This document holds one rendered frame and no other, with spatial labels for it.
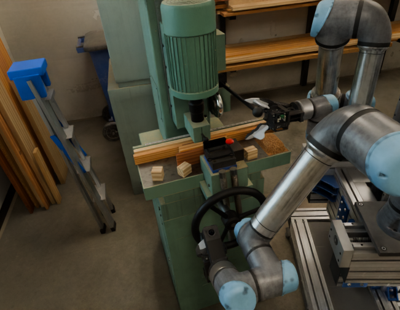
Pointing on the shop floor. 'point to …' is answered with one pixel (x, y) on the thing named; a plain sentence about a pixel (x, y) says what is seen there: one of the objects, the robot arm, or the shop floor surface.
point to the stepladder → (61, 133)
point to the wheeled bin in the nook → (99, 42)
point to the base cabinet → (188, 245)
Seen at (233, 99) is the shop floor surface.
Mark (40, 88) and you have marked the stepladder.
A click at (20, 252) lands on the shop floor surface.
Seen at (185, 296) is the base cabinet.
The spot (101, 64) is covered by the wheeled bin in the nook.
